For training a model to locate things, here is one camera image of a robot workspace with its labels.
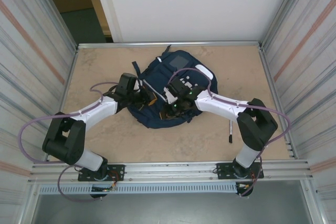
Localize red base wires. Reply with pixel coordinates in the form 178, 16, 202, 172
236, 173, 257, 190
109, 170, 124, 191

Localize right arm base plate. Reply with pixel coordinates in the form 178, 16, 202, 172
215, 161, 264, 180

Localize navy blue backpack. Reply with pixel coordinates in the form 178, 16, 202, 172
127, 45, 219, 130

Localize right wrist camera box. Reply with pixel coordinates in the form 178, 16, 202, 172
162, 87, 180, 104

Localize thin aluminium table rail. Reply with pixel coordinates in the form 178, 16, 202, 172
76, 40, 263, 49

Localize white door frame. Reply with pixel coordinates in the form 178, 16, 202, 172
89, 0, 123, 43

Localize aluminium side rail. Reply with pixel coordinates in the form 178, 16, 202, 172
258, 47, 299, 159
44, 47, 79, 163

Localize grey slotted cable tray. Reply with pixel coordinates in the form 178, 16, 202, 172
38, 183, 238, 195

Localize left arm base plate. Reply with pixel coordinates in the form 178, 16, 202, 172
78, 164, 125, 182

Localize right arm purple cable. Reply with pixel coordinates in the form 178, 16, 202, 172
167, 68, 293, 197

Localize wide aluminium mounting rail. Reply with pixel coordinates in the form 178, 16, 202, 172
27, 158, 314, 184

